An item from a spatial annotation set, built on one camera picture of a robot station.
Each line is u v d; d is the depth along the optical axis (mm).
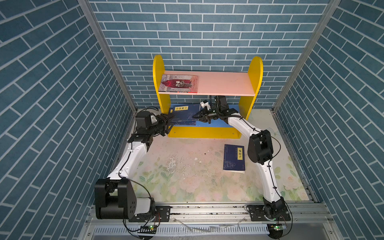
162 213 748
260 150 604
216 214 754
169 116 985
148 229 722
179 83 768
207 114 843
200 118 861
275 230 714
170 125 811
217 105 793
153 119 663
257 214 735
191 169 890
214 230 706
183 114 955
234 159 934
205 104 911
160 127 718
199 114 883
